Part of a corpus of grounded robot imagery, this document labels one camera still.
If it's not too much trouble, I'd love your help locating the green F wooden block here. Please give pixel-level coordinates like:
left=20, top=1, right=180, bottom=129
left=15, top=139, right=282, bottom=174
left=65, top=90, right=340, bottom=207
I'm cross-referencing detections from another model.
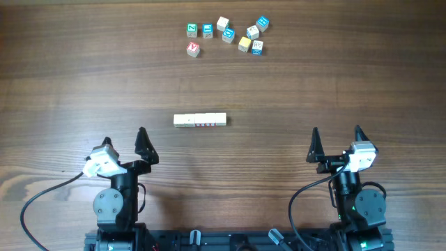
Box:
left=174, top=114, right=185, bottom=128

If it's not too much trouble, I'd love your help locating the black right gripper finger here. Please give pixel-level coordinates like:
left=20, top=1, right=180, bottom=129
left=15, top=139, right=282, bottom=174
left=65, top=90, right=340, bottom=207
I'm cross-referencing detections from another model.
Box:
left=355, top=125, right=369, bottom=142
left=306, top=127, right=325, bottom=163

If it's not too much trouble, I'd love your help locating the red I block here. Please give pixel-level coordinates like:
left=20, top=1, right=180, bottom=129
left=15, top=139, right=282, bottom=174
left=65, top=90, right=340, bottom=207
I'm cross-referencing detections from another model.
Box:
left=194, top=113, right=207, bottom=127
left=204, top=113, right=216, bottom=127

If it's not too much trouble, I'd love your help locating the blue top block right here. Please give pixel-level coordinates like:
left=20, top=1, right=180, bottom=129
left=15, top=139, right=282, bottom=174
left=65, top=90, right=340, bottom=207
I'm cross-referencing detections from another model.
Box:
left=256, top=16, right=270, bottom=32

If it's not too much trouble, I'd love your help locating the red V wooden block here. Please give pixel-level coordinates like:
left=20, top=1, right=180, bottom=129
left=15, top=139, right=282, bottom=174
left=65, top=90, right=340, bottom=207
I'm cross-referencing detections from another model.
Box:
left=186, top=42, right=200, bottom=58

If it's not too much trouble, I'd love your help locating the plain picture wooden block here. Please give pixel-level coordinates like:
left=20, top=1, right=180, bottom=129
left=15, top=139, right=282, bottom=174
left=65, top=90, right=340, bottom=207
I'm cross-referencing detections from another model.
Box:
left=215, top=113, right=227, bottom=126

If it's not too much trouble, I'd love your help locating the green N wooden block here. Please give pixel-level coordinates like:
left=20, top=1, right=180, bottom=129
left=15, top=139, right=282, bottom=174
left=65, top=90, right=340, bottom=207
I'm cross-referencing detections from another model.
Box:
left=183, top=114, right=195, bottom=127

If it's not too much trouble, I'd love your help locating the blue D wooden block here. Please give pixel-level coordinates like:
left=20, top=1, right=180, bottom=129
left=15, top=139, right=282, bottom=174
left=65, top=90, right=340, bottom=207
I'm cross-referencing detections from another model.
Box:
left=222, top=28, right=235, bottom=44

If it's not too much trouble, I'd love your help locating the yellow top wooden block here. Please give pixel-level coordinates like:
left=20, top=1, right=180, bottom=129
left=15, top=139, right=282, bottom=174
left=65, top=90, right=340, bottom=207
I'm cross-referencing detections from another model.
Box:
left=238, top=36, right=252, bottom=53

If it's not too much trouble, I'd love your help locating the green top wooden block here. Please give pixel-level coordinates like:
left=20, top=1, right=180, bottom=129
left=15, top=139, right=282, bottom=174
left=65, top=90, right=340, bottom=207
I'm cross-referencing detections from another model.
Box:
left=186, top=23, right=198, bottom=38

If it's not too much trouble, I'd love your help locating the blue X side block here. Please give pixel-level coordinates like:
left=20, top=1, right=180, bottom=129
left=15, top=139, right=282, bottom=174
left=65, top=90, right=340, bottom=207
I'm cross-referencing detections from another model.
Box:
left=252, top=40, right=263, bottom=55

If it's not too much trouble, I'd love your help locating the blue top block left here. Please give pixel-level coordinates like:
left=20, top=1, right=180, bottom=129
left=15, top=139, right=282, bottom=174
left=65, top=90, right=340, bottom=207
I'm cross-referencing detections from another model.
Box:
left=202, top=23, right=213, bottom=38

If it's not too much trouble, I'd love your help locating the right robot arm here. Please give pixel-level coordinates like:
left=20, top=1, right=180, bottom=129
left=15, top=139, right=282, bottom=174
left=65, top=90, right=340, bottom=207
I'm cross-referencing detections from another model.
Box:
left=307, top=125, right=386, bottom=250

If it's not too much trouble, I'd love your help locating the plain top wooden block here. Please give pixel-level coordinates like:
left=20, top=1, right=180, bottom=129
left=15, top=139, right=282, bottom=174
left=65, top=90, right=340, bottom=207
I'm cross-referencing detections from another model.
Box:
left=216, top=16, right=229, bottom=31

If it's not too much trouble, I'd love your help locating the blue side picture block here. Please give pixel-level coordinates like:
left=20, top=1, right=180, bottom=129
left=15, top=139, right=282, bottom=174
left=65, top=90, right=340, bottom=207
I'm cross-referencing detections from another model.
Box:
left=247, top=25, right=260, bottom=40

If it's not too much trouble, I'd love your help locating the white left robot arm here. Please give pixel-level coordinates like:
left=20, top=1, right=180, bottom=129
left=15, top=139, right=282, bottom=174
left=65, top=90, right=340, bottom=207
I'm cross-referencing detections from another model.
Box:
left=84, top=127, right=160, bottom=251

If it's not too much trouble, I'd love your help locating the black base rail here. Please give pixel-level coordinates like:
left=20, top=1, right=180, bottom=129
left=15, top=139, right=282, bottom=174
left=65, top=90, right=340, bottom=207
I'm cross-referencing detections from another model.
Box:
left=84, top=229, right=395, bottom=251

